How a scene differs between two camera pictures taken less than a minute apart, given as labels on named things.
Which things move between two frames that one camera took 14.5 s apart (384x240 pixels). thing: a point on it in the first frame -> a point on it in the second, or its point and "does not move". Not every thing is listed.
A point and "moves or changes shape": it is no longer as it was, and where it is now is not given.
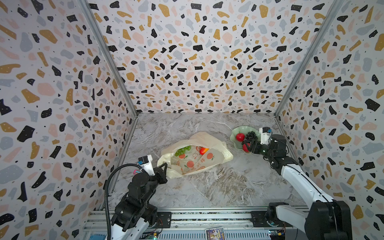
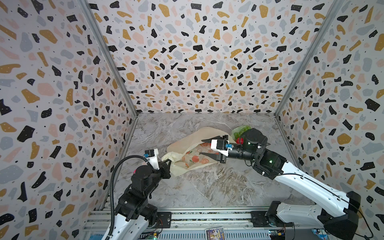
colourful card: [215, 233] does not move
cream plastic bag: [192, 161] moves or changes shape
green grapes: [182, 150] -> [243, 130]
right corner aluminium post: [330, 17] does not move
